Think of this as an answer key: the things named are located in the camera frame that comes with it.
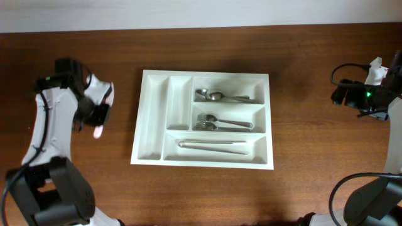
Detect white plastic cutlery tray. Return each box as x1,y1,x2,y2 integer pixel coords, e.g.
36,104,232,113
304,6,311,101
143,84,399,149
131,70,274,170

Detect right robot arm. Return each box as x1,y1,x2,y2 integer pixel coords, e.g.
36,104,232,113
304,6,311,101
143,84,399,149
297,51,401,226

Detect pink plastic knife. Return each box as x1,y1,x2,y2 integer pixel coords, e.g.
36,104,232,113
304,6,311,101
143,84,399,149
93,82,114,139

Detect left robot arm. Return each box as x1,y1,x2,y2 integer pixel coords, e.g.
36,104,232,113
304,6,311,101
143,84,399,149
1,58,123,226

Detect metal fork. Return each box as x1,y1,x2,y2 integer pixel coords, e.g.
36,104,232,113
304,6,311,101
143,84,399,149
193,122,253,132
197,114,253,129

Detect long metal tongs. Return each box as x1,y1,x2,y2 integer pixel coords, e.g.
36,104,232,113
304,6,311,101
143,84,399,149
177,139,247,155

